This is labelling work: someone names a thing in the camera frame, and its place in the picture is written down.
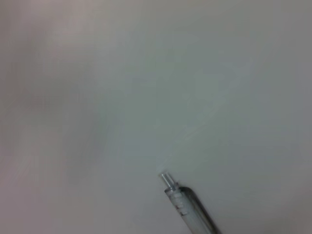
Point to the grey transparent pen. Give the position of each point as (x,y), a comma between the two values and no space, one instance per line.
(182,207)

